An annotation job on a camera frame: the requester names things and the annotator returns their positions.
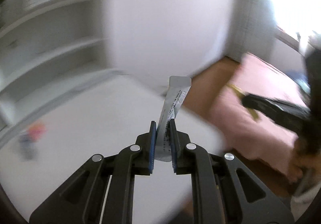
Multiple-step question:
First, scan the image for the pink yellow candy box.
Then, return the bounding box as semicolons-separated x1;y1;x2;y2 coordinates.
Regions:
27;123;46;142

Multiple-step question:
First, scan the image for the silver sachet wrapper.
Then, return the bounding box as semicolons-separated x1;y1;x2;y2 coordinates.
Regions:
155;76;192;162

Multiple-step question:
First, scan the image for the right hand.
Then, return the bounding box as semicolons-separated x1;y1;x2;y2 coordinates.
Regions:
286;145;318;183

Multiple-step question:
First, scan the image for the pink bed sheet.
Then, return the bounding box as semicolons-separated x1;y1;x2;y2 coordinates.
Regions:
209;53;304;175

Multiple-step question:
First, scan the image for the white desk hutch shelf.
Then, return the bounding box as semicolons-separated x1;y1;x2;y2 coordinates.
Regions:
1;0;111;138

